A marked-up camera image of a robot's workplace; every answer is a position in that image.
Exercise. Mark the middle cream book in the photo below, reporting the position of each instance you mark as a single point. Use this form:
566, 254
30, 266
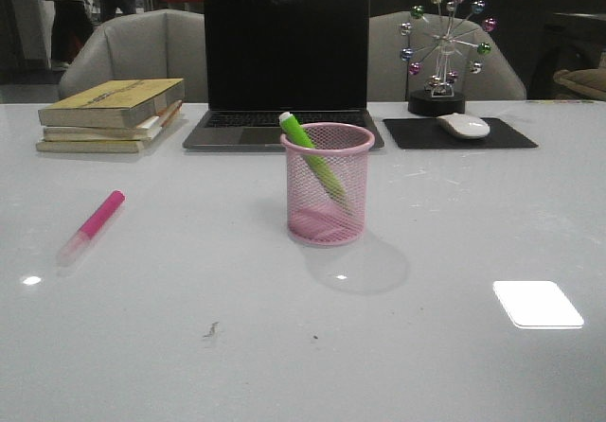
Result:
145, 131

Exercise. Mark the right grey armchair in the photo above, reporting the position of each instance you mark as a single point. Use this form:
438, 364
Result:
387, 80

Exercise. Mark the left grey armchair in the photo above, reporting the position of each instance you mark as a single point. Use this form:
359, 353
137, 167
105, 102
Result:
165, 43

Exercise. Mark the grey open laptop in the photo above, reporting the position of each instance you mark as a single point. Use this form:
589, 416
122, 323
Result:
268, 57

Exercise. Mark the beige cushion at right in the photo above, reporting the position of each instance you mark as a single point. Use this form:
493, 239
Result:
582, 84

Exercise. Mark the yellow book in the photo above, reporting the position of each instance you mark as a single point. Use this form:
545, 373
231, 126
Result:
114, 104
109, 146

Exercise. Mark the grey armchair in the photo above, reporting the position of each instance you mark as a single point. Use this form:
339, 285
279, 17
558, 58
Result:
387, 80
165, 43

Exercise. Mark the black mouse pad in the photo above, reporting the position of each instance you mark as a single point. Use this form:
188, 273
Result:
426, 133

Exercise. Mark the ferris wheel desk toy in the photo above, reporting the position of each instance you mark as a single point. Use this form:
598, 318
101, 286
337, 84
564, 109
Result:
438, 95

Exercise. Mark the white computer mouse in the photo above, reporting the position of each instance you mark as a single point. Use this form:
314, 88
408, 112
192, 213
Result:
464, 126

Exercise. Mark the bottom yellow book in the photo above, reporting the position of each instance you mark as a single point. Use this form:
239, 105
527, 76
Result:
109, 146

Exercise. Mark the person in background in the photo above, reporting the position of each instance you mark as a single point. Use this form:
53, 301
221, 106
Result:
72, 22

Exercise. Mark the pink mesh pen holder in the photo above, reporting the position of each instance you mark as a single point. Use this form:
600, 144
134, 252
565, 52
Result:
326, 183

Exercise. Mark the top yellow book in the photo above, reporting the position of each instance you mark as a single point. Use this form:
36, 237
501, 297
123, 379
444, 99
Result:
114, 104

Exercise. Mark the pink highlighter pen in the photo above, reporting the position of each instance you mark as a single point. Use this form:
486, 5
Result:
82, 238

